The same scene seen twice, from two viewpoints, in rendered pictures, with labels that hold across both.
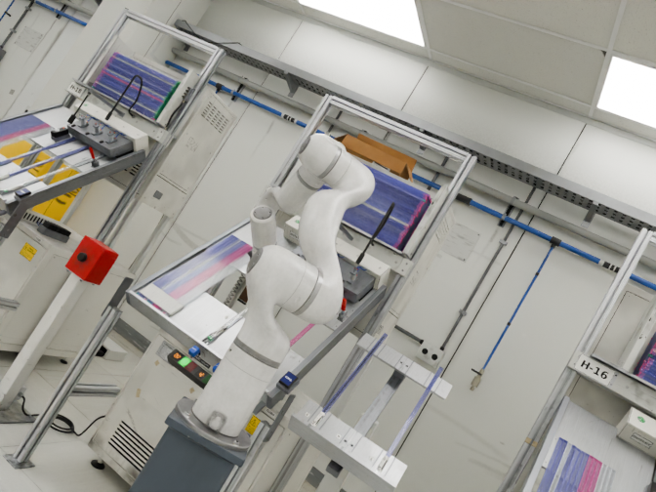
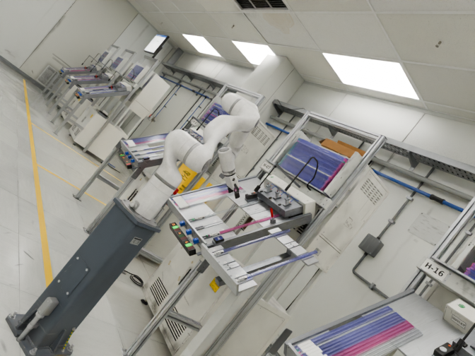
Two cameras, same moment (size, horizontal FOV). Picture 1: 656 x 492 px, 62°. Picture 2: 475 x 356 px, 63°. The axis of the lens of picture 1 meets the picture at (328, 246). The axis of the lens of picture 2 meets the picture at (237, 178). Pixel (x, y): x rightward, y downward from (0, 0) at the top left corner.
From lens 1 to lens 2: 1.12 m
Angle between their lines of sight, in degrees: 32
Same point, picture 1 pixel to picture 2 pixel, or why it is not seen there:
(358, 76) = (376, 123)
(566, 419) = (403, 300)
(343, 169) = (238, 107)
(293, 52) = (338, 112)
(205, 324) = (195, 215)
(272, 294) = (170, 147)
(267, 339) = (165, 169)
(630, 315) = not seen: outside the picture
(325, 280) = (199, 146)
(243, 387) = (149, 191)
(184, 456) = (116, 217)
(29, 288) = not seen: hidden behind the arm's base
